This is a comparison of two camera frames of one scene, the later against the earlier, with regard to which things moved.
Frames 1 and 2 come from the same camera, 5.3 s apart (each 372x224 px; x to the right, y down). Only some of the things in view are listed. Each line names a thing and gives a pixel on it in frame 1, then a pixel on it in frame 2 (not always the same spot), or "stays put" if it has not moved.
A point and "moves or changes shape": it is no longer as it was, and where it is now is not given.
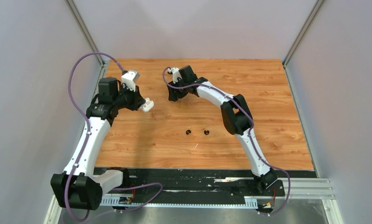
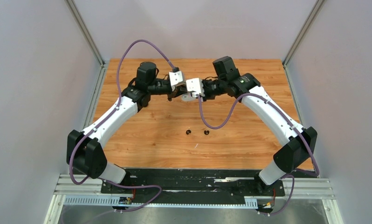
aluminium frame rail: (312, 188) stays put
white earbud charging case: (148, 105) moves or changes shape
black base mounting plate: (198, 186) stays put
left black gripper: (137, 100) -> (179, 90)
